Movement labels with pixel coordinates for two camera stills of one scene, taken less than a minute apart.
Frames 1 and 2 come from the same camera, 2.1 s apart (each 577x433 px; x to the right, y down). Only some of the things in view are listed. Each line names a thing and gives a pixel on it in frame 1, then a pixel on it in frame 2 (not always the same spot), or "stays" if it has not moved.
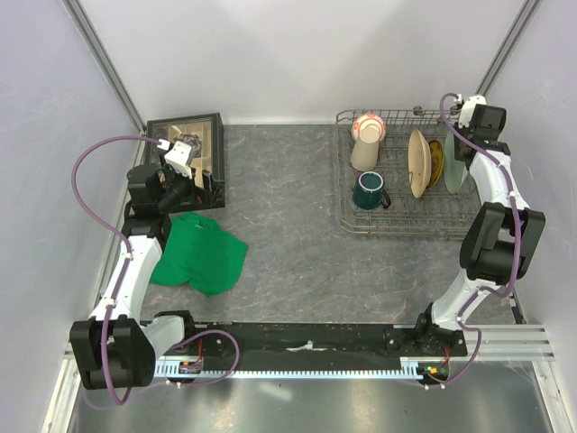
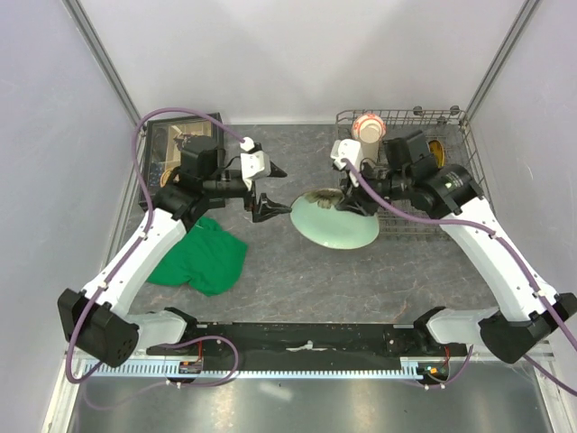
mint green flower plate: x=454 y=170 → x=317 y=221
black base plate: x=364 y=338 stays
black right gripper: x=457 y=136 → x=354 y=199
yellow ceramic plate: x=436 y=162 stays
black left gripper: x=205 y=196 → x=268 y=207
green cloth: x=199 y=254 stays
